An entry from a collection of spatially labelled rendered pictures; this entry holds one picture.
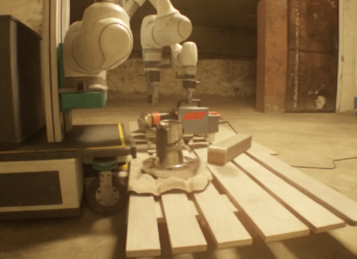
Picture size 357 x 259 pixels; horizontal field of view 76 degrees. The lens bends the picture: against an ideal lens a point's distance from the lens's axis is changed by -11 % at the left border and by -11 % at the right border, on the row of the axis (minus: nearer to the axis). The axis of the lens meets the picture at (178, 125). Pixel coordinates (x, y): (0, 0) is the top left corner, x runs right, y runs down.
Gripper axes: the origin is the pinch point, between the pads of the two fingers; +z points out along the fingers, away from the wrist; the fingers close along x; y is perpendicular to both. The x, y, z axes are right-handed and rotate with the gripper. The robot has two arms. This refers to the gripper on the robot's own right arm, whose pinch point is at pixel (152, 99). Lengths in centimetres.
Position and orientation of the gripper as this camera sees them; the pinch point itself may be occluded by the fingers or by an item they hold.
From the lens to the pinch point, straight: 117.7
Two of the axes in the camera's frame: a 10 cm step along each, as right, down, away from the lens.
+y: -9.7, 0.4, -2.5
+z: 0.0, 9.9, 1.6
